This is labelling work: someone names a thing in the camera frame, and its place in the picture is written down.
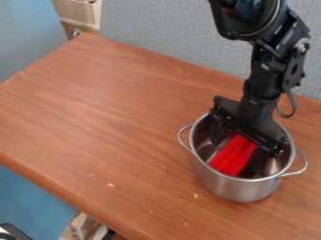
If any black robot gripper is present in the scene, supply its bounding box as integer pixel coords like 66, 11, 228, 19
210, 82, 291, 176

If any red rectangular block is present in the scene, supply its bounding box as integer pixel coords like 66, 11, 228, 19
209, 134, 257, 176

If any black and white object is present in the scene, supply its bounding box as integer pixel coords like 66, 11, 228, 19
0, 223, 33, 240

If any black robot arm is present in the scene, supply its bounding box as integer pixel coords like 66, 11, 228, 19
209, 0, 311, 176

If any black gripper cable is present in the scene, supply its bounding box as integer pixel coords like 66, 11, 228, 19
275, 90, 299, 120

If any stainless steel pot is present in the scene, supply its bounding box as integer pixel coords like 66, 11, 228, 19
177, 113, 309, 203

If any wooden table leg frame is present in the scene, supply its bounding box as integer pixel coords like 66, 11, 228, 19
59, 213, 109, 240

